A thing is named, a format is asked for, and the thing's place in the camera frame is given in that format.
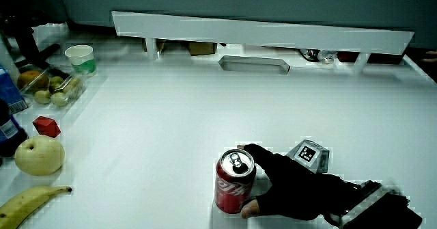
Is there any brown cardboard box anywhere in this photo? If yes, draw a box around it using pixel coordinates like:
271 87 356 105
186 42 218 57

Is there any blue carton box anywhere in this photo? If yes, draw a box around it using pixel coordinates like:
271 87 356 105
0 64 29 116

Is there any person's right hand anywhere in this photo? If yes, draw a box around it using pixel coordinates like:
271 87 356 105
236 139 360 221

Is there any red cola can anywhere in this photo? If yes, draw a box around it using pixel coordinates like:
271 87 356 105
214 148 257 215

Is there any black camera stand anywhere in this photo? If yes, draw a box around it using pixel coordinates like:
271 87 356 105
0 13 61 69

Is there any white desk shelf riser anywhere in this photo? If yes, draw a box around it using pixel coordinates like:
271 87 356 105
111 10 415 73

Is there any orange fruit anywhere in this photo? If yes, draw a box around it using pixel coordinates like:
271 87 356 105
16 70 51 91

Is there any yellow apple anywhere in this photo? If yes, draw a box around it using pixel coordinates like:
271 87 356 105
14 135 66 176

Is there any shiny round object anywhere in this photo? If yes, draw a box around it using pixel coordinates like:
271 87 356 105
317 49 337 65

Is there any dark bottle with blue label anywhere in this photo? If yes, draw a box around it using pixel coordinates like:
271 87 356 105
0 98 29 158

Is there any clear plastic fruit tray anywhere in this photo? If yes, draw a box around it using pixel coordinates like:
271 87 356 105
16 64 88 107

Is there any white and green paper cup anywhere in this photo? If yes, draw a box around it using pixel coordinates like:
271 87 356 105
64 44 97 76

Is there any red angular block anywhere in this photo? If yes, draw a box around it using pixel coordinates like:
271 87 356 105
32 116 62 139

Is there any yellow banana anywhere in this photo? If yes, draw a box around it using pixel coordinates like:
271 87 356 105
0 185 73 229

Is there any red object under shelf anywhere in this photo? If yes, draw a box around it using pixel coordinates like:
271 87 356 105
337 51 360 63

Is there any person's right forearm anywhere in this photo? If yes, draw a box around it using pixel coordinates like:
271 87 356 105
324 179 423 229

